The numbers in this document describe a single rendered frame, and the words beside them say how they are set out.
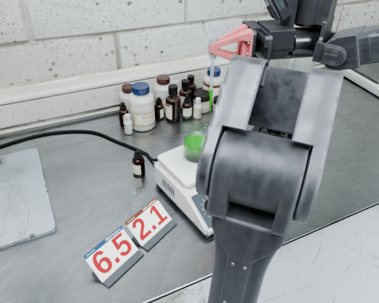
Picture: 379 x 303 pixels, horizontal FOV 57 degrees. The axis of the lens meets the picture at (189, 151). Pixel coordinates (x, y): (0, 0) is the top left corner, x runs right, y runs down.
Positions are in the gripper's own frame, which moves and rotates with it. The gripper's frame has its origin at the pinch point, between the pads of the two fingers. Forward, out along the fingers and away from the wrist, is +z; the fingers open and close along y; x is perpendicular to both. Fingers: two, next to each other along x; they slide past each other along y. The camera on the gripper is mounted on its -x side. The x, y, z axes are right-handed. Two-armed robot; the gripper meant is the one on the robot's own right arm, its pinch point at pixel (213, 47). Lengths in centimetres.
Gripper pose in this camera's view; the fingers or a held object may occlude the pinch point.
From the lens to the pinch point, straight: 66.8
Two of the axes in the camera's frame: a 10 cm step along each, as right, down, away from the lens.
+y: 1.8, 5.8, -7.9
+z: -9.8, 1.0, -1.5
